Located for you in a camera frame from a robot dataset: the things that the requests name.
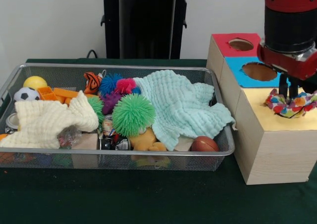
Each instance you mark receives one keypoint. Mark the orange plastic toy block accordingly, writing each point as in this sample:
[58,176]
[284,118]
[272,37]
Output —
[59,94]

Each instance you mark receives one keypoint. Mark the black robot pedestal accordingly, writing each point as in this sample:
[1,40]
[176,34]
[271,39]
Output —
[146,23]

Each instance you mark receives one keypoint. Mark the black and white soccer ball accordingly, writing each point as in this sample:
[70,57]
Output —
[26,94]

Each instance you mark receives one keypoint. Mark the blue spiky ball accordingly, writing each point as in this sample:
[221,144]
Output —
[109,83]

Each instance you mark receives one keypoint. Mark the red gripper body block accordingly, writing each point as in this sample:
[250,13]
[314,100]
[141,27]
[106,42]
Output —
[292,65]

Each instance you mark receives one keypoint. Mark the large green spiky ball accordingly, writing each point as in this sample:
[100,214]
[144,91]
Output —
[133,115]

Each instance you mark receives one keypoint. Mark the purple spiky toy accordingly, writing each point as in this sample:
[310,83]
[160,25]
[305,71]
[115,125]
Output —
[110,102]

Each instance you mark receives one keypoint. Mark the mint green waffle cloth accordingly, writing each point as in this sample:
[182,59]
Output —
[183,105]

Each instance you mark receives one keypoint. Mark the multicoloured patterned cloth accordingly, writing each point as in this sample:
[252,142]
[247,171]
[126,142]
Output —
[280,106]

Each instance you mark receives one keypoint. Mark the dark green table cloth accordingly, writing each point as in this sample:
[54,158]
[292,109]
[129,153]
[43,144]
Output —
[148,199]

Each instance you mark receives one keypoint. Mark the pink spiky ball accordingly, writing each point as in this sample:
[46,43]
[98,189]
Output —
[125,85]

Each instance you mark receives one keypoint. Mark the orange tiger plush toy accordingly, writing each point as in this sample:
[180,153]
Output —
[92,81]

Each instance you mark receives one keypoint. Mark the cream waffle cloth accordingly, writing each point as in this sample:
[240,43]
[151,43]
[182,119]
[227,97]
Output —
[44,122]

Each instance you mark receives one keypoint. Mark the yellow ball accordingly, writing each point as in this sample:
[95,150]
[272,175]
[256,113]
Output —
[34,82]

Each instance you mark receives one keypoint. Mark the wooden box with three holes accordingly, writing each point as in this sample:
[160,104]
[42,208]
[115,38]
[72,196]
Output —
[272,154]

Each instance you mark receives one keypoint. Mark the brown toy football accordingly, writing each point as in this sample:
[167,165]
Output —
[204,144]

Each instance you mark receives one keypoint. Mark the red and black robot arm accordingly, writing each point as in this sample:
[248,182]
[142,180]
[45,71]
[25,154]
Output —
[287,23]

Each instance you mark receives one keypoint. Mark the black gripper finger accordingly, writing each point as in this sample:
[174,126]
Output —
[294,90]
[283,86]

